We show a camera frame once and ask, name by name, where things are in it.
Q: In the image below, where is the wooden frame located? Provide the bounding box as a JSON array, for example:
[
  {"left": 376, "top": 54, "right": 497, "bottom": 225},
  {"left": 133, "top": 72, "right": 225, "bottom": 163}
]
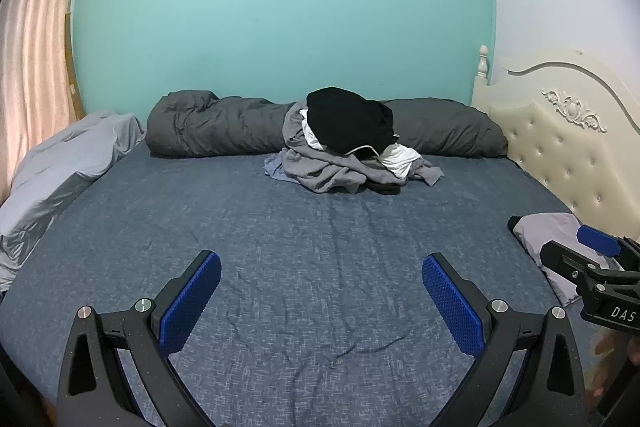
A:
[{"left": 64, "top": 11, "right": 86, "bottom": 120}]

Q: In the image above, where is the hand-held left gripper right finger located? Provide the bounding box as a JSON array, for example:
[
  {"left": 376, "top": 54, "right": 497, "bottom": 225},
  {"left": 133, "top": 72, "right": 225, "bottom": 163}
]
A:
[{"left": 421, "top": 253, "right": 587, "bottom": 427}]

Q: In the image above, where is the black sweater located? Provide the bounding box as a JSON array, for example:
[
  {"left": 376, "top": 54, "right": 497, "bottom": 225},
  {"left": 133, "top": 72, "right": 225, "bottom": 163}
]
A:
[{"left": 306, "top": 87, "right": 396, "bottom": 155}]

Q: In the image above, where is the pale blue cloth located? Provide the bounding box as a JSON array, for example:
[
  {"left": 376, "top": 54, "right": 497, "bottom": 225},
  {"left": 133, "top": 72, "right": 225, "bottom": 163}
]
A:
[{"left": 264, "top": 153, "right": 288, "bottom": 182}]

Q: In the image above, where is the light grey satin blanket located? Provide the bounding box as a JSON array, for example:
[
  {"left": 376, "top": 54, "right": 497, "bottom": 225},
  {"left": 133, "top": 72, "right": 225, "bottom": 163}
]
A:
[{"left": 0, "top": 111, "right": 147, "bottom": 293}]

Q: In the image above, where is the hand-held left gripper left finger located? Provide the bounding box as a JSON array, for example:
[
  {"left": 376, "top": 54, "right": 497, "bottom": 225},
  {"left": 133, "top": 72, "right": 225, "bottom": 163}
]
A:
[{"left": 56, "top": 249, "right": 222, "bottom": 427}]

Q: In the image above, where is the folded grey garment black trim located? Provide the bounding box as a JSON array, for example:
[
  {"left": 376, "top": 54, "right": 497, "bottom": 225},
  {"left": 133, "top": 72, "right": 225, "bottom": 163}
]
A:
[{"left": 507, "top": 212, "right": 626, "bottom": 308}]

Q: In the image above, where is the dark grey duvet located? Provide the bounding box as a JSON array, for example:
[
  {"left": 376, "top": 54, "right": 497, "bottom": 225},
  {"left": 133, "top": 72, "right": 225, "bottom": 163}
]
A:
[{"left": 145, "top": 90, "right": 510, "bottom": 158}]

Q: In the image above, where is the cream bedpost finial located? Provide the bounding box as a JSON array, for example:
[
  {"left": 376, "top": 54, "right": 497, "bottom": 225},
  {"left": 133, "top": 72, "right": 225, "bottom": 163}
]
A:
[{"left": 474, "top": 45, "right": 490, "bottom": 82}]

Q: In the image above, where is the person's right hand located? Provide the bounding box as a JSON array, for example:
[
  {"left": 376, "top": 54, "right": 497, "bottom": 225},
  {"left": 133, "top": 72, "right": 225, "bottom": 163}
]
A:
[{"left": 586, "top": 334, "right": 618, "bottom": 413}]

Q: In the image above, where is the pink curtain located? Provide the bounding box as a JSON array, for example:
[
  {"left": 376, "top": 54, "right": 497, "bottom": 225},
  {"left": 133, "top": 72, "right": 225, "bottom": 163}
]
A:
[{"left": 0, "top": 0, "right": 93, "bottom": 202}]

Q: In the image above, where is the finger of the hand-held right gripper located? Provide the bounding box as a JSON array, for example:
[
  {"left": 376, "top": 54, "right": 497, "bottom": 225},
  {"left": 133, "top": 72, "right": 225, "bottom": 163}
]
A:
[
  {"left": 539, "top": 240, "right": 608, "bottom": 295},
  {"left": 576, "top": 224, "right": 626, "bottom": 260}
]

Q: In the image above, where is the bed with blue sheet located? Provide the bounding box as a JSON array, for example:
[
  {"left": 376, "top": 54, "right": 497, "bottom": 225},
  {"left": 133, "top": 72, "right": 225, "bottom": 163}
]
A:
[{"left": 0, "top": 146, "right": 601, "bottom": 427}]

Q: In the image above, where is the cream tufted headboard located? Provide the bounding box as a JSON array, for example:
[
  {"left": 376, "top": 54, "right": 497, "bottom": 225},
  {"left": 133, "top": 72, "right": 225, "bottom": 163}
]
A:
[{"left": 472, "top": 49, "right": 640, "bottom": 248}]

